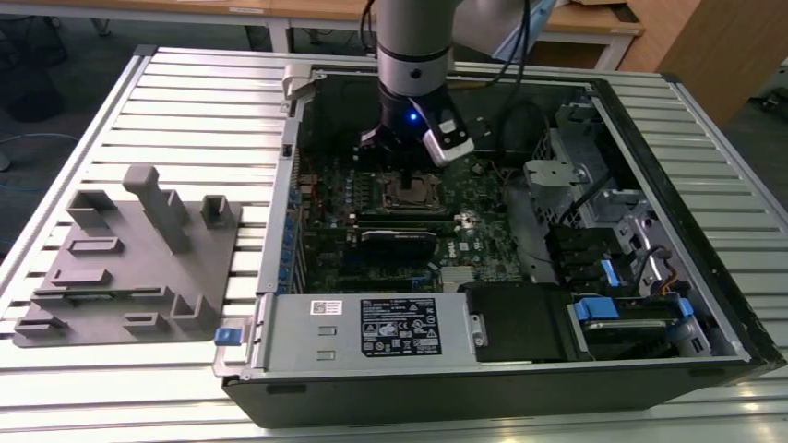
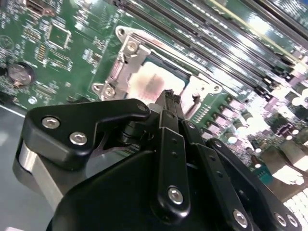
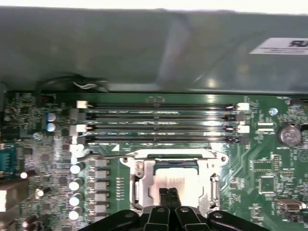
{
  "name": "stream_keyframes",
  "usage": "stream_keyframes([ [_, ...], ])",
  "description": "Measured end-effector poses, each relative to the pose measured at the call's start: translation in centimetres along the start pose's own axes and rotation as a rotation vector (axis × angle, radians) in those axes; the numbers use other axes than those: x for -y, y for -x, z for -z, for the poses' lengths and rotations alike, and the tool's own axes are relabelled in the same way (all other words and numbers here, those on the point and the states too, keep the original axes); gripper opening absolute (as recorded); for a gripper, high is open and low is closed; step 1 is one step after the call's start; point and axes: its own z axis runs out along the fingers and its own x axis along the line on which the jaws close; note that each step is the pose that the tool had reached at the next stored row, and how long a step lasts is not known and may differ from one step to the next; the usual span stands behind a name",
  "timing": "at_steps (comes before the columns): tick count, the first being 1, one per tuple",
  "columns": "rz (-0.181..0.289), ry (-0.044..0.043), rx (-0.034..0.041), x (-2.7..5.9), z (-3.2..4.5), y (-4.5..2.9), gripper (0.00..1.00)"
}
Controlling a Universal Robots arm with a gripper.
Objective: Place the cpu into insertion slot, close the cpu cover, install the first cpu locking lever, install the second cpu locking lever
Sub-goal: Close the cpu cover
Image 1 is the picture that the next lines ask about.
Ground metal socket cover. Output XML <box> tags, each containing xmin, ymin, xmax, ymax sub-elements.
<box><xmin>383</xmin><ymin>174</ymin><xmax>443</xmax><ymax>210</ymax></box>

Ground silver topped CPU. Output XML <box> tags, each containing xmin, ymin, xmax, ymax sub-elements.
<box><xmin>393</xmin><ymin>179</ymin><xmax>436</xmax><ymax>204</ymax></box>

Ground CPU socket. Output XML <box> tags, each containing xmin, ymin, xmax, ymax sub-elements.
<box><xmin>379</xmin><ymin>172</ymin><xmax>445</xmax><ymax>213</ymax></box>

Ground RAM slot black clips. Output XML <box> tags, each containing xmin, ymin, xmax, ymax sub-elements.
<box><xmin>356</xmin><ymin>209</ymin><xmax>464</xmax><ymax>216</ymax></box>
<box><xmin>356</xmin><ymin>219</ymin><xmax>463</xmax><ymax>227</ymax></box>

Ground RAM slot white clips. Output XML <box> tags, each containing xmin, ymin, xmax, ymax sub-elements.
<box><xmin>355</xmin><ymin>224</ymin><xmax>463</xmax><ymax>233</ymax></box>
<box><xmin>356</xmin><ymin>213</ymin><xmax>464</xmax><ymax>222</ymax></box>

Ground metal drive cage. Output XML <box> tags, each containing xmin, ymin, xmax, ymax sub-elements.
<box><xmin>523</xmin><ymin>103</ymin><xmax>667</xmax><ymax>282</ymax></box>

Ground green motherboard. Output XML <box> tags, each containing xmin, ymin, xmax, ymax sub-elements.
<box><xmin>287</xmin><ymin>146</ymin><xmax>539</xmax><ymax>296</ymax></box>

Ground black graphics card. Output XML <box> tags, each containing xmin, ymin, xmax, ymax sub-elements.
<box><xmin>360</xmin><ymin>228</ymin><xmax>441</xmax><ymax>269</ymax></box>

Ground silver chipset heatsink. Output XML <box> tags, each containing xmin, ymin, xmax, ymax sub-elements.
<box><xmin>440</xmin><ymin>265</ymin><xmax>479</xmax><ymax>284</ymax></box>

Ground black disk bay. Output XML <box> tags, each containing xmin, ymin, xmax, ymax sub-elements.
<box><xmin>543</xmin><ymin>224</ymin><xmax>636</xmax><ymax>288</ymax></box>

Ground black plastic shroud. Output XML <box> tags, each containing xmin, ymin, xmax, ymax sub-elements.
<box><xmin>459</xmin><ymin>281</ymin><xmax>597</xmax><ymax>365</ymax></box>

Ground wooden cabinet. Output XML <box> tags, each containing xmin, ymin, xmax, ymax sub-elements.
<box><xmin>619</xmin><ymin>0</ymin><xmax>788</xmax><ymax>128</ymax></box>

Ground grey power supply unit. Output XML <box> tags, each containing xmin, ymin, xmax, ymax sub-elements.
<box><xmin>261</xmin><ymin>292</ymin><xmax>480</xmax><ymax>371</ymax></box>

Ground grey parts rack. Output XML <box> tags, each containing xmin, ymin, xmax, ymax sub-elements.
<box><xmin>9</xmin><ymin>164</ymin><xmax>245</xmax><ymax>348</ymax></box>

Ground hard disk blue carrier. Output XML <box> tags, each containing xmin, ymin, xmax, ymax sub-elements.
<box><xmin>567</xmin><ymin>296</ymin><xmax>697</xmax><ymax>361</ymax></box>

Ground black PC case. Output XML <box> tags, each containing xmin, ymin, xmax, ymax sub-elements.
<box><xmin>211</xmin><ymin>63</ymin><xmax>788</xmax><ymax>430</ymax></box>

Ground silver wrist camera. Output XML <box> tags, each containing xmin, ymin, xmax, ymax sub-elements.
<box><xmin>421</xmin><ymin>108</ymin><xmax>477</xmax><ymax>168</ymax></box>

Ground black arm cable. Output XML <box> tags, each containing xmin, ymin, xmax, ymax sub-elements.
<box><xmin>485</xmin><ymin>0</ymin><xmax>547</xmax><ymax>156</ymax></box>

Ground black internal cable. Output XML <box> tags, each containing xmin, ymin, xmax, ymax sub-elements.
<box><xmin>555</xmin><ymin>170</ymin><xmax>615</xmax><ymax>227</ymax></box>

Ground wooden desk white frame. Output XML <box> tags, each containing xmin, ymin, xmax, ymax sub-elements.
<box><xmin>287</xmin><ymin>0</ymin><xmax>647</xmax><ymax>71</ymax></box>
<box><xmin>0</xmin><ymin>0</ymin><xmax>295</xmax><ymax>54</ymax></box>

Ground blue floor cable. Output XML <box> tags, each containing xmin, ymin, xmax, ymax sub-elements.
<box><xmin>0</xmin><ymin>132</ymin><xmax>81</xmax><ymax>195</ymax></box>

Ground coloured wire bundle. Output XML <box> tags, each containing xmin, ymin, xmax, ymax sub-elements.
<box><xmin>651</xmin><ymin>267</ymin><xmax>685</xmax><ymax>297</ymax></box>

